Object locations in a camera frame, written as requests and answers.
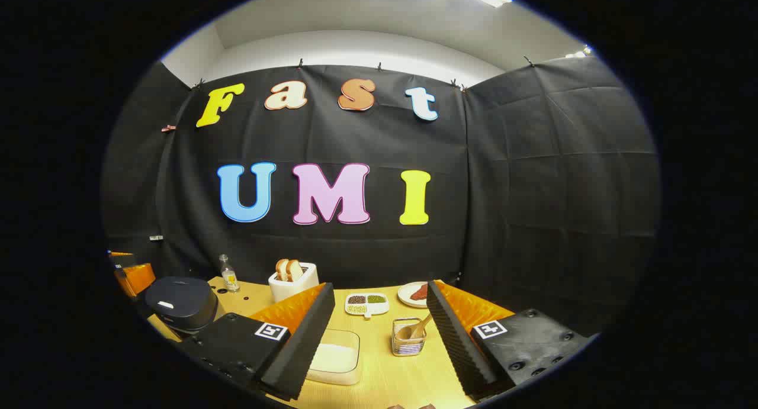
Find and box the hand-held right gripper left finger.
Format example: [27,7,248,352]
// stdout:
[178,282,336,402]

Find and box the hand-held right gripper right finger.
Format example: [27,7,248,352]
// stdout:
[426,280,593,402]

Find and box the translucent box of rice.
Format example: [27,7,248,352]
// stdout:
[305,329,361,386]

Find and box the black and silver rice cooker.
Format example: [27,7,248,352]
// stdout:
[144,276,220,339]

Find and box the metal wire chopstick holder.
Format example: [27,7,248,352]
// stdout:
[391,317,426,357]

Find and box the wooden spoon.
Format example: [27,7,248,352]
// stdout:
[396,313,433,342]

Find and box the white toaster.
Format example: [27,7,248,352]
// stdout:
[268,262,320,304]

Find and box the white round plate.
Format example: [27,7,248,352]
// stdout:
[397,282,430,308]

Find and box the white divided dish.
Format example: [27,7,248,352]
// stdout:
[345,292,390,320]

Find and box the small glass bottle yellow label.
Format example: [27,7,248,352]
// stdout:
[219,254,240,293]

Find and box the black backdrop cloth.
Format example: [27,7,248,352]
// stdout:
[101,55,661,339]

